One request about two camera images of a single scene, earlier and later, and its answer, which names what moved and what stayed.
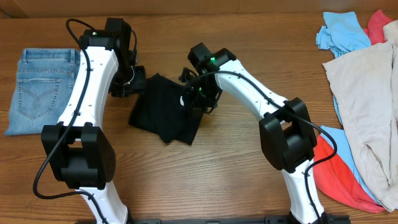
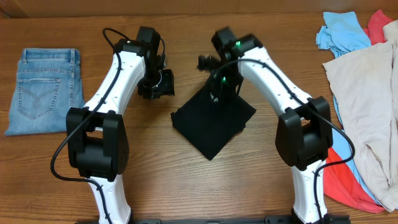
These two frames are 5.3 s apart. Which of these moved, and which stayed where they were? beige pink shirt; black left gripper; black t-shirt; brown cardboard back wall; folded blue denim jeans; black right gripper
Moved: black t-shirt; black right gripper; black left gripper
Stayed: folded blue denim jeans; brown cardboard back wall; beige pink shirt
